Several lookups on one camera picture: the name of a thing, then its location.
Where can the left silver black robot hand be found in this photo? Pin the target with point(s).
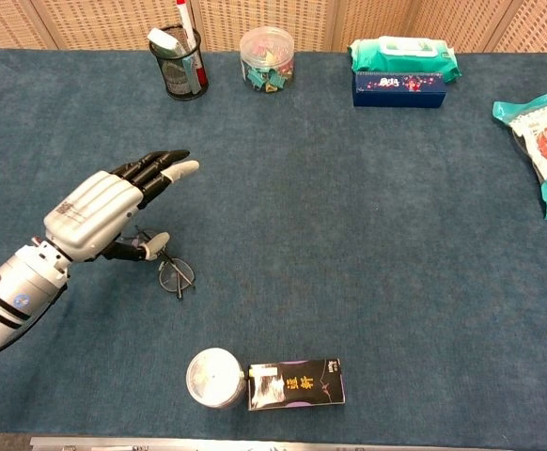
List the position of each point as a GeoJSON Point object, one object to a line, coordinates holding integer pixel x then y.
{"type": "Point", "coordinates": [90, 211]}

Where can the thin-framed eyeglasses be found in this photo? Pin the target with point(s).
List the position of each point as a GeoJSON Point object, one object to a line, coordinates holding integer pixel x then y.
{"type": "Point", "coordinates": [175, 277]}

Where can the black mesh pen holder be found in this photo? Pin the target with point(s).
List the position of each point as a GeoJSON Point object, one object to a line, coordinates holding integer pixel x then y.
{"type": "Point", "coordinates": [179, 82]}

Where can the teal pen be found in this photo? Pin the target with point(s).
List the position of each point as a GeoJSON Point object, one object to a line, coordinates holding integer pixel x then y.
{"type": "Point", "coordinates": [191, 75]}

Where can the white eraser block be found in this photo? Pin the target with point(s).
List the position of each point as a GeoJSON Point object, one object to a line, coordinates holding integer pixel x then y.
{"type": "Point", "coordinates": [160, 40]}

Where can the wicker folding screen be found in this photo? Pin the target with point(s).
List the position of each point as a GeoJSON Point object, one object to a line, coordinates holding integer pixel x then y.
{"type": "Point", "coordinates": [90, 23]}

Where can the round silver lidded tin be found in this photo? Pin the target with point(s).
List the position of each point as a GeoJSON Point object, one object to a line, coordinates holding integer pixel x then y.
{"type": "Point", "coordinates": [214, 376]}

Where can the red white marker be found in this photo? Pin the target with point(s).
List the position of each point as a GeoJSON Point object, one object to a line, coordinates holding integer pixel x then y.
{"type": "Point", "coordinates": [185, 19]}

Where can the clear jar of binder clips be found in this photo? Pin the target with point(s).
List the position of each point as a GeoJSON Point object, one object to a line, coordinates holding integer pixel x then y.
{"type": "Point", "coordinates": [266, 51]}

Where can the black box gold characters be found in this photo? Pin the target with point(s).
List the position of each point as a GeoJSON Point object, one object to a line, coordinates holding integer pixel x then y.
{"type": "Point", "coordinates": [301, 385]}

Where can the dark blue printed box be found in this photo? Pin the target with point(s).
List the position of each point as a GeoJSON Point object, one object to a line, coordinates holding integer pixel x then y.
{"type": "Point", "coordinates": [395, 96]}

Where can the green wet wipes pack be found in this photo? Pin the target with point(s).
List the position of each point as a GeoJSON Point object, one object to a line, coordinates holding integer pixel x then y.
{"type": "Point", "coordinates": [400, 56]}

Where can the silver metal rail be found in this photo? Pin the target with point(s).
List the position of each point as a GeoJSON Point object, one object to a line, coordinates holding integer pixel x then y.
{"type": "Point", "coordinates": [254, 444]}

